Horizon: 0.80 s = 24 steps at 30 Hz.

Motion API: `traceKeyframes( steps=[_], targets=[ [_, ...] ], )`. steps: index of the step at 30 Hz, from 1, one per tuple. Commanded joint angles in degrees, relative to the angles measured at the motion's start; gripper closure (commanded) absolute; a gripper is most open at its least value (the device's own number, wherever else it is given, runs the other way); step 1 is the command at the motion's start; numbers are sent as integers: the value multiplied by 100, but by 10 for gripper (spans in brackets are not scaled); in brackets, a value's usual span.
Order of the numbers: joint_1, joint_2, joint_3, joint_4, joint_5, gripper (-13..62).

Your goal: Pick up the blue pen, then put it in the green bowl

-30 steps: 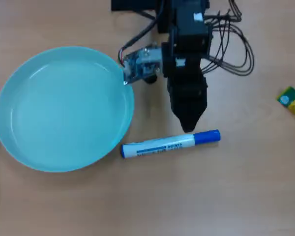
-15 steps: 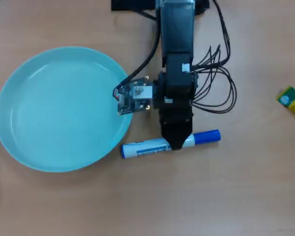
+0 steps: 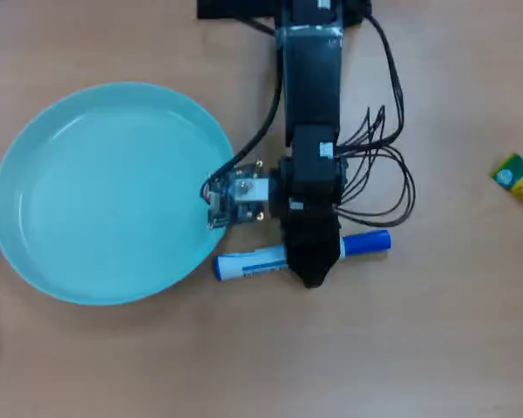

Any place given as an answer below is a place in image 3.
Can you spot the blue and white marker pen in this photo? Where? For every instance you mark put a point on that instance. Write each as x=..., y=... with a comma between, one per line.
x=366, y=244

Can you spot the green and yellow packet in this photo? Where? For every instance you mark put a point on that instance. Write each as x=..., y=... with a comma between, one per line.
x=516, y=180

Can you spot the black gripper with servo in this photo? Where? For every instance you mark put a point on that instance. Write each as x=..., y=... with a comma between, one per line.
x=311, y=170

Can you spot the dark robot arm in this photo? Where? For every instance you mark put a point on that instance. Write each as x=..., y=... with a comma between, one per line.
x=311, y=74

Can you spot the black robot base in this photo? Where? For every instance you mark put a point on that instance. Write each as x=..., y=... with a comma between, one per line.
x=235, y=8

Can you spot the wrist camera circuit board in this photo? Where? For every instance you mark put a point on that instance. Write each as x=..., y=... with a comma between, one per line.
x=239, y=196

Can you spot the light blue round plate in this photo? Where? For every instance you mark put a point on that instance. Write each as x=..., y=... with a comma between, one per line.
x=113, y=196

